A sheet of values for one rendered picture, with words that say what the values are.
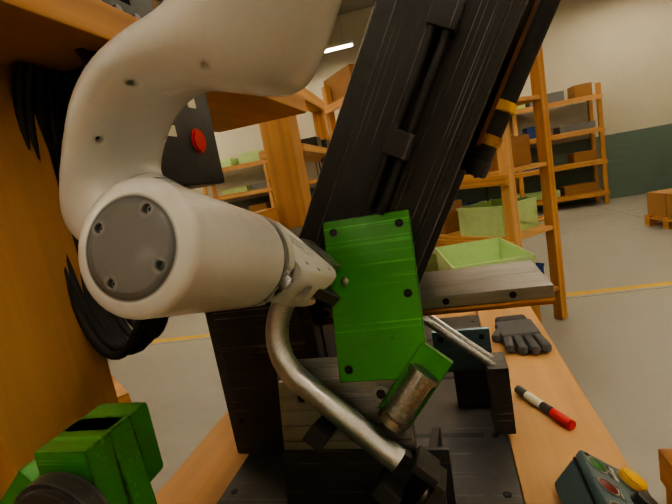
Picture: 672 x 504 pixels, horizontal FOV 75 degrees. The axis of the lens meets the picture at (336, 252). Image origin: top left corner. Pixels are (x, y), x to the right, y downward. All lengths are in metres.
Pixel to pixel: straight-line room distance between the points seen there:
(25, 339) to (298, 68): 0.40
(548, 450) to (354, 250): 0.40
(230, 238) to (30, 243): 0.31
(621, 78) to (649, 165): 1.75
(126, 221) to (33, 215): 0.30
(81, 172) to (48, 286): 0.24
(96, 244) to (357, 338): 0.37
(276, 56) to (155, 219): 0.11
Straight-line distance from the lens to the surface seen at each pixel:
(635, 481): 0.65
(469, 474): 0.70
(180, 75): 0.28
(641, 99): 10.50
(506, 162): 3.15
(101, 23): 0.54
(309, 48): 0.26
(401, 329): 0.56
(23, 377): 0.54
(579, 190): 9.56
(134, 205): 0.27
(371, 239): 0.56
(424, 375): 0.52
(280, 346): 0.57
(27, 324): 0.54
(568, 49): 10.19
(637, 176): 10.47
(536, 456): 0.73
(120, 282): 0.28
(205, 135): 0.67
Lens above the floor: 1.32
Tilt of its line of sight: 9 degrees down
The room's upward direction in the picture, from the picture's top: 10 degrees counter-clockwise
